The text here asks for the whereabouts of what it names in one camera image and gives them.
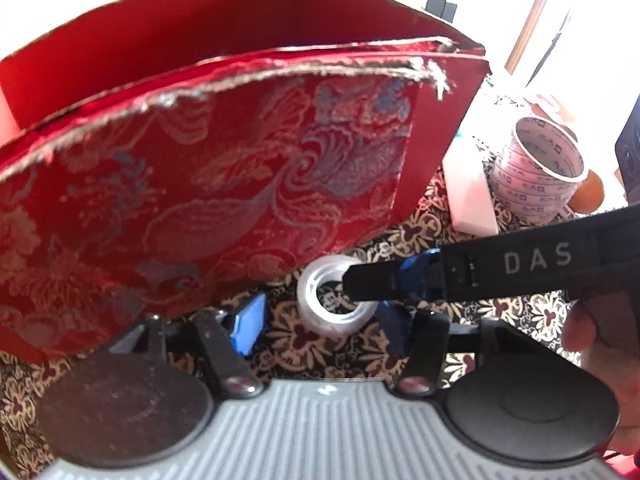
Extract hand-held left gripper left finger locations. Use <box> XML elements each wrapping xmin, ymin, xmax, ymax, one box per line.
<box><xmin>107</xmin><ymin>294</ymin><xmax>269</xmax><ymax>401</ymax></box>

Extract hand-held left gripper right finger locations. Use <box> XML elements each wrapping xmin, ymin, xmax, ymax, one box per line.
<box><xmin>377</xmin><ymin>301</ymin><xmax>532</xmax><ymax>398</ymax></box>

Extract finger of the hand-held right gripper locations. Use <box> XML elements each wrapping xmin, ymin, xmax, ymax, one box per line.
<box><xmin>341</xmin><ymin>247</ymin><xmax>449</xmax><ymax>307</ymax></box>

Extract small clear tape roll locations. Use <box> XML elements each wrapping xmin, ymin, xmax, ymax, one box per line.
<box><xmin>296</xmin><ymin>256</ymin><xmax>379</xmax><ymax>336</ymax></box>

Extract red fabric-covered box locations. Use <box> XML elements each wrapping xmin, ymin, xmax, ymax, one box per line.
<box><xmin>0</xmin><ymin>0</ymin><xmax>493</xmax><ymax>362</ymax></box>

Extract person's right hand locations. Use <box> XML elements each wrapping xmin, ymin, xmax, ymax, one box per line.
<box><xmin>561</xmin><ymin>287</ymin><xmax>640</xmax><ymax>461</ymax></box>

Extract large printed tape roll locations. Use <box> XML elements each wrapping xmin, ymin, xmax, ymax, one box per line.
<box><xmin>489</xmin><ymin>116</ymin><xmax>589</xmax><ymax>225</ymax></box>

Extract white rectangular block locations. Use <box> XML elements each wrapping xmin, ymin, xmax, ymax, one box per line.
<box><xmin>442</xmin><ymin>135</ymin><xmax>500</xmax><ymax>235</ymax></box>

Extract black power adapter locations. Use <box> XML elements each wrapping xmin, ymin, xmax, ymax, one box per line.
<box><xmin>426</xmin><ymin>0</ymin><xmax>458</xmax><ymax>20</ymax></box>

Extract wooden door frame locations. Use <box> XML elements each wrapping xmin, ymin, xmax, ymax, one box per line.
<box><xmin>505</xmin><ymin>0</ymin><xmax>563</xmax><ymax>76</ymax></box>

